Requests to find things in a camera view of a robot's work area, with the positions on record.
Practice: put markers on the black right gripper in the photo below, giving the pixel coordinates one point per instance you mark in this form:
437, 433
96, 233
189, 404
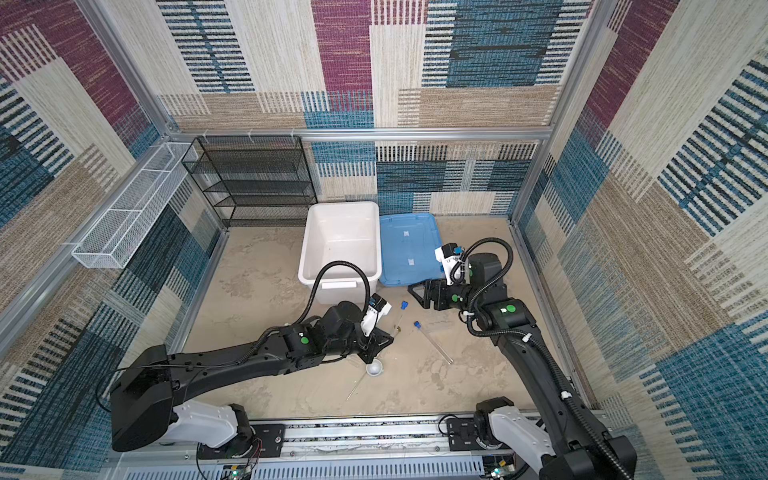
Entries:
431, 286

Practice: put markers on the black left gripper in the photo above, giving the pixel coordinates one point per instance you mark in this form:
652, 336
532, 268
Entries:
376, 336

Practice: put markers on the blue capped test tube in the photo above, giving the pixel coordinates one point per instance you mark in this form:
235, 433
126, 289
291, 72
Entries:
435, 344
399, 318

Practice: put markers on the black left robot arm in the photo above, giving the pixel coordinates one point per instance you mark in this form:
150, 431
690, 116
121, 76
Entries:
155, 397

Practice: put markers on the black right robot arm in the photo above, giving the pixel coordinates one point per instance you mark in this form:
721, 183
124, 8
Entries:
569, 441

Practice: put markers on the small white ceramic crucible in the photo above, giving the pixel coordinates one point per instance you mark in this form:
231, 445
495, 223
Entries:
375, 368

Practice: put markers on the clear plastic tube rack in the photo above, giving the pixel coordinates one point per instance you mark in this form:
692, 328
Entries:
439, 322

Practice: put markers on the blue plastic bin lid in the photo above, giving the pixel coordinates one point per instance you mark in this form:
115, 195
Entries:
408, 243

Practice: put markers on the white plastic storage bin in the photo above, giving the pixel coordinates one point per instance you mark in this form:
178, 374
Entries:
348, 231

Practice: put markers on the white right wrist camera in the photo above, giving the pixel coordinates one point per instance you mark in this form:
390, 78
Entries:
450, 256

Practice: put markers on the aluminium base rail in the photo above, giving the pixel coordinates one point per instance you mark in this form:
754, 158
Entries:
437, 446

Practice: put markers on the black wire shelf rack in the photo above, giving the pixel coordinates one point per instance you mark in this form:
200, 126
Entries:
253, 181

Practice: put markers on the white wire mesh basket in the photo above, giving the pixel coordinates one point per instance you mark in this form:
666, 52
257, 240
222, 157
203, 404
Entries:
118, 233

